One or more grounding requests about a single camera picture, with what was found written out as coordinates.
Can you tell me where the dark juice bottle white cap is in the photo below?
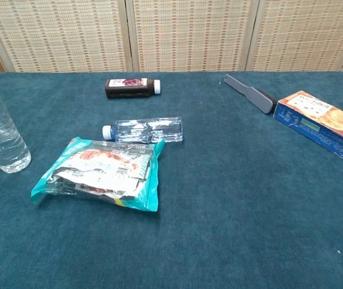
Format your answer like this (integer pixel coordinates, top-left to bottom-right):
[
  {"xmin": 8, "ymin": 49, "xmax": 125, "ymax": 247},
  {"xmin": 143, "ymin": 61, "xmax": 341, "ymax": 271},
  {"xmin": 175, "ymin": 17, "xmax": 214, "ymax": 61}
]
[{"xmin": 104, "ymin": 77, "xmax": 162, "ymax": 99}]

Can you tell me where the clear square bottle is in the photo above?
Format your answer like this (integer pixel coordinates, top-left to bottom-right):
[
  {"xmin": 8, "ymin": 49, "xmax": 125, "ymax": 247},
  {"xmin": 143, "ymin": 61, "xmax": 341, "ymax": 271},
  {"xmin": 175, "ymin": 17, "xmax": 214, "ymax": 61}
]
[{"xmin": 102, "ymin": 116, "xmax": 185, "ymax": 144}]

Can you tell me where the teal tablecloth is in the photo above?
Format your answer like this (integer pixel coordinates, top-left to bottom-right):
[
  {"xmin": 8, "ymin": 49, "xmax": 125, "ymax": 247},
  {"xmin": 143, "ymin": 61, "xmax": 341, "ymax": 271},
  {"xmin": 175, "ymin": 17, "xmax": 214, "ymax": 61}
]
[{"xmin": 0, "ymin": 71, "xmax": 343, "ymax": 289}]

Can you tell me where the woven bamboo folding screen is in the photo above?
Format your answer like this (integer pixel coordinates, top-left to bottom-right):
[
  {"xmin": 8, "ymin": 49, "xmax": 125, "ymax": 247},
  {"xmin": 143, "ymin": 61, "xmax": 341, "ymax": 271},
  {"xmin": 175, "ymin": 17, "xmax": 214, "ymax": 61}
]
[{"xmin": 0, "ymin": 0, "xmax": 343, "ymax": 76}]

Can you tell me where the grey brush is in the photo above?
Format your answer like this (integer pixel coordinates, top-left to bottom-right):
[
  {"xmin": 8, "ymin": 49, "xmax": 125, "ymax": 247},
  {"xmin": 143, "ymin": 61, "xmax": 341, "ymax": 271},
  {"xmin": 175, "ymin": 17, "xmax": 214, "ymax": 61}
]
[{"xmin": 223, "ymin": 73, "xmax": 278, "ymax": 115}]

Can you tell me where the orange blue cracker box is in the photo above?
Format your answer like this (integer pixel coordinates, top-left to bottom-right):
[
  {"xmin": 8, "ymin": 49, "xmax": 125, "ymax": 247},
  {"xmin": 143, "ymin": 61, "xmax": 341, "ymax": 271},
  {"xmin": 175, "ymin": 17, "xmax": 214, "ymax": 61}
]
[{"xmin": 272, "ymin": 90, "xmax": 343, "ymax": 163}]

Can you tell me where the teal snack bag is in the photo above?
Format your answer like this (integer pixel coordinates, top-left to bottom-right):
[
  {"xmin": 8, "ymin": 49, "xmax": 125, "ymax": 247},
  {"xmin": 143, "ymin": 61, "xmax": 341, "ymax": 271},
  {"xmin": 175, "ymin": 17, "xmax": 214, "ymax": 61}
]
[{"xmin": 30, "ymin": 136, "xmax": 166, "ymax": 213}]

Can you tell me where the clear plastic bottle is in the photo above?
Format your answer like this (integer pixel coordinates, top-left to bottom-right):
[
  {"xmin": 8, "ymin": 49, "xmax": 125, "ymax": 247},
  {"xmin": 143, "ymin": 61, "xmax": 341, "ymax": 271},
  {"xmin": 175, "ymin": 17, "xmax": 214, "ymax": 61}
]
[{"xmin": 0, "ymin": 76, "xmax": 32, "ymax": 174}]

